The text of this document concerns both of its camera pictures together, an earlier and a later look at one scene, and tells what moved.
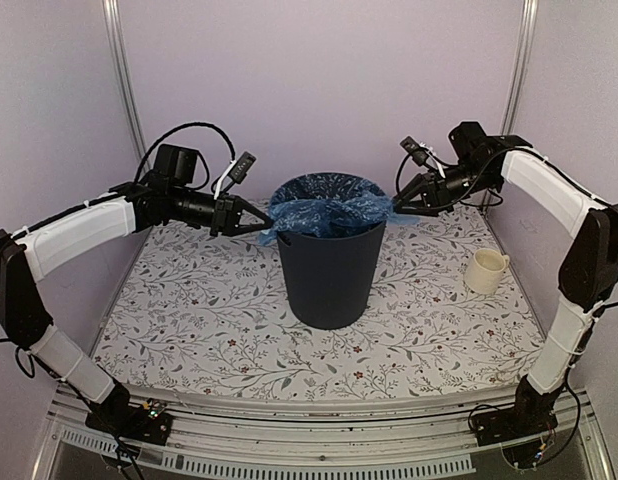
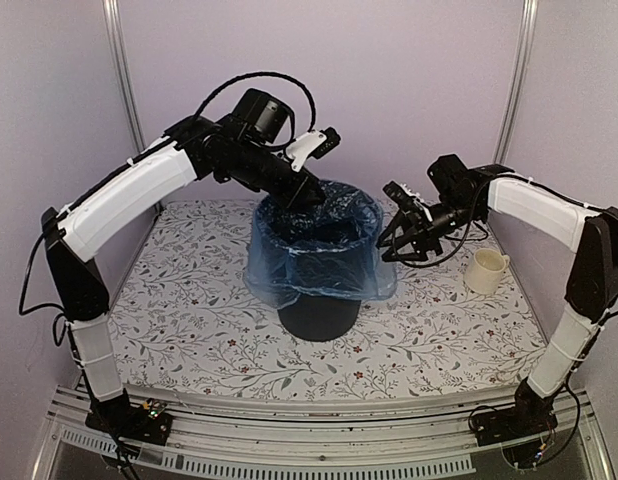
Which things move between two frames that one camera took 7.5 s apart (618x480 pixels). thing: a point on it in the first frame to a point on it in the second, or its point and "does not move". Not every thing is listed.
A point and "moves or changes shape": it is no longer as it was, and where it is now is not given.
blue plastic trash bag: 329,204 moves or changes shape
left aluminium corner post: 116,42 does not move
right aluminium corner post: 520,79 does not move
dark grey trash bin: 333,279 moves or changes shape
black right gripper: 423,185 to 427,233
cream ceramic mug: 484,271 does not move
